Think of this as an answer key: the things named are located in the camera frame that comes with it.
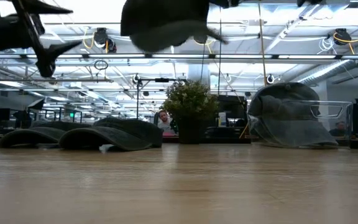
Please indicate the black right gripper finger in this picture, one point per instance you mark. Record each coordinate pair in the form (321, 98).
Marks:
(225, 3)

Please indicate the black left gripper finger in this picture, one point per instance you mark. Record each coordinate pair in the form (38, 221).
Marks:
(43, 7)
(47, 63)

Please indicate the dark olive baseball cap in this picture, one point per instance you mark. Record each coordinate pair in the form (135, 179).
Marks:
(113, 137)
(166, 18)
(26, 137)

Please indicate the ceiling light strip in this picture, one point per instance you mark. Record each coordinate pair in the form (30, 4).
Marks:
(179, 56)

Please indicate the green artificial plant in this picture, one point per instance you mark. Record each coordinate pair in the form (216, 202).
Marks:
(191, 99)

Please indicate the person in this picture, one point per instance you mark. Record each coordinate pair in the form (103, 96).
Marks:
(340, 127)
(164, 118)

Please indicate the black plant pot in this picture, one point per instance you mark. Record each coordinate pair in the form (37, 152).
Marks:
(190, 132)

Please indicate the clear plastic bin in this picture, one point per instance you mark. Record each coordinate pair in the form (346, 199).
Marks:
(344, 140)

